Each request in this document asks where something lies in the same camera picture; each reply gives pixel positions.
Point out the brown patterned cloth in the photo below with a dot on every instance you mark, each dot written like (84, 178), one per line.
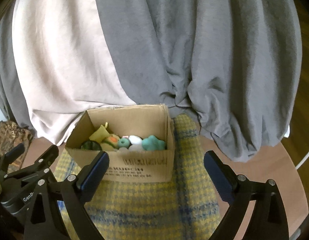
(12, 135)

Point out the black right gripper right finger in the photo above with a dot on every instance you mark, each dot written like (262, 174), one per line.
(268, 220)

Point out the teal star plush cushion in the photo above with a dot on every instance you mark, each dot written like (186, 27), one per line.
(152, 143)

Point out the black green round toy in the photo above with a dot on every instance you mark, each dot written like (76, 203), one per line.
(91, 145)

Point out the yellow duck plush toy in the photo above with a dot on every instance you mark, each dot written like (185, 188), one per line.
(102, 136)

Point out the brown cardboard box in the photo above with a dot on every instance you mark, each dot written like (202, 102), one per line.
(125, 165)

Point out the white dog plush toy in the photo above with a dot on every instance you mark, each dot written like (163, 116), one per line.
(135, 145)

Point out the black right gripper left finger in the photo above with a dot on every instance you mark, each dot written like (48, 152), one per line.
(44, 220)

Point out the grey bed sheet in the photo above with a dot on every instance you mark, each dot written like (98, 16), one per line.
(233, 65)

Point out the teal ring toy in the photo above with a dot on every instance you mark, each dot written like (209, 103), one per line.
(124, 143)

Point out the beige pink bed sheet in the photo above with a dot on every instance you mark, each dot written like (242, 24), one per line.
(63, 64)

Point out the yellow blue woven mat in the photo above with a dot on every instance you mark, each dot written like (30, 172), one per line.
(184, 208)

